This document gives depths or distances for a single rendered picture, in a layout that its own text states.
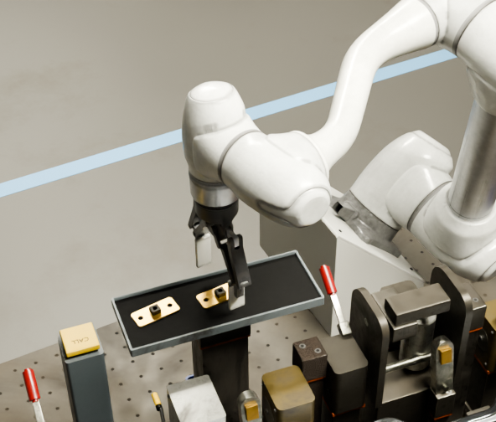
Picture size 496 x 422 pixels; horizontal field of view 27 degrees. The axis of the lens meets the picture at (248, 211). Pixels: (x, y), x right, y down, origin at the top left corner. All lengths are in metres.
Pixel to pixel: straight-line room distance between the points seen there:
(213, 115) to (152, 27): 3.39
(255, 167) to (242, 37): 3.34
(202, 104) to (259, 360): 0.96
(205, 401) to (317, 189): 0.48
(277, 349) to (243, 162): 0.95
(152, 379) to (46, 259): 1.44
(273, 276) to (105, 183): 2.15
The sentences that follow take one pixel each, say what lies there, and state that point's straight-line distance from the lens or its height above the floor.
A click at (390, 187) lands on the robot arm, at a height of 1.01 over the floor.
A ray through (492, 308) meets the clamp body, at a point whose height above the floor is 1.07.
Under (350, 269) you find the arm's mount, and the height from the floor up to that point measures 0.90.
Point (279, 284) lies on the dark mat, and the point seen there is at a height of 1.16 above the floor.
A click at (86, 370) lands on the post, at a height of 1.11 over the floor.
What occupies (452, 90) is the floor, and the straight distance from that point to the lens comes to 4.61.
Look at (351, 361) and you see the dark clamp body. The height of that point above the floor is 1.08.
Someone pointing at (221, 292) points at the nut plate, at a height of 1.17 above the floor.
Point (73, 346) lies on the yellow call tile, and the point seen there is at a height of 1.16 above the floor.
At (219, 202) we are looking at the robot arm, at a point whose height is 1.42.
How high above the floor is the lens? 2.54
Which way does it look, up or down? 41 degrees down
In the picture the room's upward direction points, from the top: 1 degrees counter-clockwise
